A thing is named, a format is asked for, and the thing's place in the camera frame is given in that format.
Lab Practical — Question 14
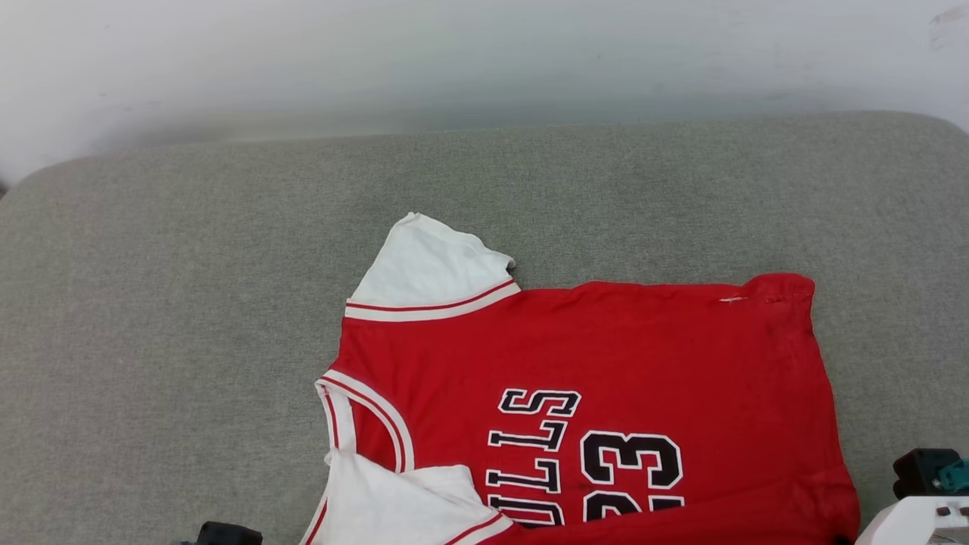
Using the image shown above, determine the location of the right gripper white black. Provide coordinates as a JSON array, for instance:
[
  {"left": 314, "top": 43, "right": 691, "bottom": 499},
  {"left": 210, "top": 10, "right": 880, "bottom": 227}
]
[{"left": 855, "top": 495, "right": 969, "bottom": 545}]

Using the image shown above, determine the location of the red Bulls basketball jersey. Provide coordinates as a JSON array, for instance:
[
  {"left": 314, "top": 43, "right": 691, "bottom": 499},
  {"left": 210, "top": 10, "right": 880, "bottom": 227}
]
[{"left": 299, "top": 212, "right": 862, "bottom": 545}]

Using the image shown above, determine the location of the right camera cable teal connector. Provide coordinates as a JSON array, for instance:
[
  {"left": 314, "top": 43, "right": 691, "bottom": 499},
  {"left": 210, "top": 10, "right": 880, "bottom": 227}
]
[{"left": 932, "top": 457, "right": 969, "bottom": 494}]

